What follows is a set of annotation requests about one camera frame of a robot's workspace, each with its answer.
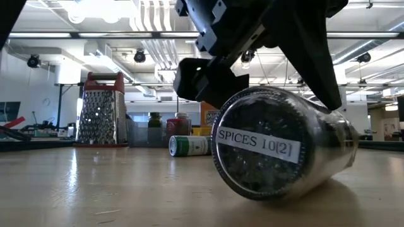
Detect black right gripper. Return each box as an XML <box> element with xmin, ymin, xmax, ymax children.
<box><xmin>172</xmin><ymin>0</ymin><xmax>348</xmax><ymax>111</ymax></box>

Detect orange food box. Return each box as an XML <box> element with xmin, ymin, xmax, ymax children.
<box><xmin>200</xmin><ymin>101</ymin><xmax>221</xmax><ymax>128</ymax></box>

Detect spice jar labelled SPICES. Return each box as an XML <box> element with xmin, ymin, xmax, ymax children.
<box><xmin>210</xmin><ymin>86</ymin><xmax>360</xmax><ymax>201</ymax></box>

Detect red tin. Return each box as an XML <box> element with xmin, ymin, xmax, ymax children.
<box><xmin>165</xmin><ymin>118</ymin><xmax>192</xmax><ymax>137</ymax></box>

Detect green food colouring bottle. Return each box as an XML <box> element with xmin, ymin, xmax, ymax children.
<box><xmin>169</xmin><ymin>135</ymin><xmax>212</xmax><ymax>158</ymax></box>

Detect yellow perforated basket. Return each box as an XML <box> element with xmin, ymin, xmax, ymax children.
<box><xmin>192</xmin><ymin>127</ymin><xmax>213</xmax><ymax>137</ymax></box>

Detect grey plastic bin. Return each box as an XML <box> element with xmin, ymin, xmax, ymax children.
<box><xmin>126</xmin><ymin>121</ymin><xmax>193</xmax><ymax>148</ymax></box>

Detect black tripod stand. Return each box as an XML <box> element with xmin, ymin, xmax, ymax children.
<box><xmin>18</xmin><ymin>83</ymin><xmax>80</xmax><ymax>138</ymax></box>

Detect black device with red bar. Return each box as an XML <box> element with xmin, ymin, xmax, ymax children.
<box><xmin>0</xmin><ymin>115</ymin><xmax>32</xmax><ymax>143</ymax></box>

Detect metal box grater red handle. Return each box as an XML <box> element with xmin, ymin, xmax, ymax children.
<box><xmin>75</xmin><ymin>71</ymin><xmax>129</xmax><ymax>148</ymax></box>

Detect dark wall screen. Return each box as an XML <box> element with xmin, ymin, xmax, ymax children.
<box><xmin>0</xmin><ymin>101</ymin><xmax>21</xmax><ymax>122</ymax></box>

